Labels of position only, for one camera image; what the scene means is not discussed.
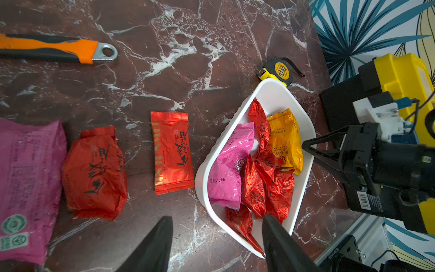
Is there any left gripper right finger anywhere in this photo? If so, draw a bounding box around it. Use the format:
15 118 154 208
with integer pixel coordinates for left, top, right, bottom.
262 215 321 272

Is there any orange handled adjustable wrench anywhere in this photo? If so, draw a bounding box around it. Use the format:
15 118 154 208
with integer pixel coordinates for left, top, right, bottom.
1 34 118 64

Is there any magenta tea bag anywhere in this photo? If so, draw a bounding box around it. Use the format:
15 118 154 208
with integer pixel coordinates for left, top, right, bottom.
1 119 67 265
207 122 255 210

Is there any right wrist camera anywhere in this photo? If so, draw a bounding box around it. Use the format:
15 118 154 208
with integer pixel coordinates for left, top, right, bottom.
352 92 413 142

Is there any red tea bag pile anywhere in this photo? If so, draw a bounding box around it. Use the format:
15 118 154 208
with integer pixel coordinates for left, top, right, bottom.
224 149 296 256

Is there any yellow black tape measure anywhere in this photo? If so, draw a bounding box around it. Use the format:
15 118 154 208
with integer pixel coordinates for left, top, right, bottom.
257 57 305 87

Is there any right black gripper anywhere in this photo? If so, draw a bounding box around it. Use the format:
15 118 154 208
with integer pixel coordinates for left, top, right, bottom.
302 123 435 221

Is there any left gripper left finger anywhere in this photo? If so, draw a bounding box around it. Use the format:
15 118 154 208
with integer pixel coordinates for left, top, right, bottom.
116 216 173 272

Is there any white plastic storage box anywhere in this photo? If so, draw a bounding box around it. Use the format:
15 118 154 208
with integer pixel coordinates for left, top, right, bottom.
195 79 316 258

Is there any yellow black toolbox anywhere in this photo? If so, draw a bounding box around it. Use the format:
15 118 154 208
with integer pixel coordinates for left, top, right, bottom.
320 53 435 235

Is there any red tea bag in box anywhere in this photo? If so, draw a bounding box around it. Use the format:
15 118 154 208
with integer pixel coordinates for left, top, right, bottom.
248 99 271 161

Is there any small yellow tea bag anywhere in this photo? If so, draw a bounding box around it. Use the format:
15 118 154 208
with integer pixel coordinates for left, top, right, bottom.
268 109 304 175

